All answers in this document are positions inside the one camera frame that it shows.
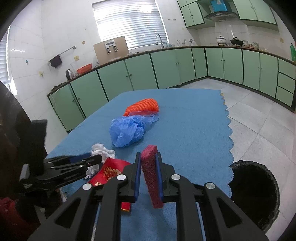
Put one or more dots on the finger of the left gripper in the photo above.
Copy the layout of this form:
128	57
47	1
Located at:
91	161
79	157

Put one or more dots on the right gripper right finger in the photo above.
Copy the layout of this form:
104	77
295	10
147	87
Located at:
203	212

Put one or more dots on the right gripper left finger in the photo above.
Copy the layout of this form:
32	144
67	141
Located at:
93	212

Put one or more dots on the white tissue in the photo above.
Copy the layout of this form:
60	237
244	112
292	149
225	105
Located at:
98	149

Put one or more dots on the red gold envelope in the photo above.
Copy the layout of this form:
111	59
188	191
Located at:
111	168

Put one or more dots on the blue plastic bag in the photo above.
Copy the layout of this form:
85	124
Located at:
127	130

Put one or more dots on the maroon scouring pad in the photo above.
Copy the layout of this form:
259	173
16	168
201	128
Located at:
148	163

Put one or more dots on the orange foam net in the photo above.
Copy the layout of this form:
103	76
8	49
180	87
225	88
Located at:
148	104

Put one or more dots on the black trash bin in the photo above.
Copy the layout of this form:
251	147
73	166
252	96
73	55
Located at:
255	191

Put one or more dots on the chrome kitchen faucet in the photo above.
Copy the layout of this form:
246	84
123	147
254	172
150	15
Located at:
159	40

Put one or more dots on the green lower kitchen cabinets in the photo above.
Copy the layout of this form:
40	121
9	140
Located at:
267	74

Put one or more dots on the steel electric kettle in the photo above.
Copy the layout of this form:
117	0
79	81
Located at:
69	74

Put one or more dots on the red plastic basin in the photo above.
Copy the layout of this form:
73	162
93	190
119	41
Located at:
84	69

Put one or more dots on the blue felt table mat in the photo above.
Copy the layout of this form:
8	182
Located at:
192	133

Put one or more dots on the cardboard water purifier box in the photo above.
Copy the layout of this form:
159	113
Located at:
110	50

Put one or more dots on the white window blinds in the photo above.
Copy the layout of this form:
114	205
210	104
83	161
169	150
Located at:
137	21

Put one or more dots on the white cooking pot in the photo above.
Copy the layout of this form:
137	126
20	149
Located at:
221	41

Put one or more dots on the black wok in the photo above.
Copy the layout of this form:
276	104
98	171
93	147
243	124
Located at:
236	42

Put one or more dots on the green thermos bottle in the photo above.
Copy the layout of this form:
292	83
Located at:
293	52

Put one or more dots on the range hood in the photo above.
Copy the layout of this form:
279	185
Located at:
220	10

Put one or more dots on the dark towel on rail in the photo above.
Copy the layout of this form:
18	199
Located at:
56	61

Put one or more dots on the green upper wall cabinets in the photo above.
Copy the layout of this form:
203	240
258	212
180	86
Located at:
205	14

